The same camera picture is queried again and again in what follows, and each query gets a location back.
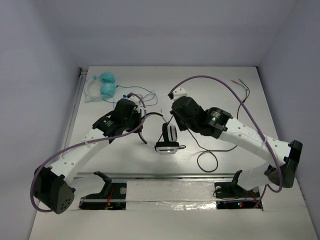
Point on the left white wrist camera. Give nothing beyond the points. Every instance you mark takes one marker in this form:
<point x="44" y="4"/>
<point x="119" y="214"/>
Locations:
<point x="137" y="100"/>

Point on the aluminium rail left side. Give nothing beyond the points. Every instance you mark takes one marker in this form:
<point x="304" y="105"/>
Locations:
<point x="83" y="72"/>

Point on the white foil-covered block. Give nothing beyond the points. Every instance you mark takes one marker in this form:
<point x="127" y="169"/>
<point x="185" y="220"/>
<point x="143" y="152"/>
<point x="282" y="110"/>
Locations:
<point x="170" y="195"/>

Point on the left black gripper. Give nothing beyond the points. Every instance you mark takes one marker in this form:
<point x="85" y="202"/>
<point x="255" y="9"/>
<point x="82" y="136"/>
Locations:
<point x="136" y="120"/>

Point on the white black headphones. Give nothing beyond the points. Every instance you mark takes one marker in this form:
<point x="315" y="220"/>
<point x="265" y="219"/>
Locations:
<point x="167" y="143"/>

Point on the teal white headphones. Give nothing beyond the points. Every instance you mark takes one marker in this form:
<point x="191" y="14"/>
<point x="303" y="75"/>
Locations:
<point x="107" y="89"/>

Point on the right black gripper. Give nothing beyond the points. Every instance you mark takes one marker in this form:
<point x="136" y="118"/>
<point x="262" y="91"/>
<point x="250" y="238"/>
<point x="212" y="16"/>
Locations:
<point x="182" y="126"/>

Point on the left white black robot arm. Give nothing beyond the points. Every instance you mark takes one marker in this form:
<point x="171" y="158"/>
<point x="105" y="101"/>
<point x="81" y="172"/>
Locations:
<point x="51" y="187"/>

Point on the aluminium rail front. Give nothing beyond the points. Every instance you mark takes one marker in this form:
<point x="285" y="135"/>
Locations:
<point x="168" y="175"/>

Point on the blue earphones with cable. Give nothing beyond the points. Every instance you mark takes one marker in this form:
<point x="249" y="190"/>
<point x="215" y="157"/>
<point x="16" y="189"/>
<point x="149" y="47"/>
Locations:
<point x="151" y="94"/>

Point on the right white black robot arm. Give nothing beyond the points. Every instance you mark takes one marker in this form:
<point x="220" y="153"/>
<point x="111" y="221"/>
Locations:
<point x="281" y="158"/>

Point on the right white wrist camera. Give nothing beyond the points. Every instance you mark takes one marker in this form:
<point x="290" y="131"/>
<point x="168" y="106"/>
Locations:
<point x="177" y="93"/>

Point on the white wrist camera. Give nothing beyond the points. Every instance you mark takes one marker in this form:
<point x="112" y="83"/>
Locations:
<point x="137" y="100"/>
<point x="177" y="93"/>

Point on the aluminium rail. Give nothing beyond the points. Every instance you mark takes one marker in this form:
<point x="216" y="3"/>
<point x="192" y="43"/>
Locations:
<point x="168" y="175"/>
<point x="83" y="72"/>

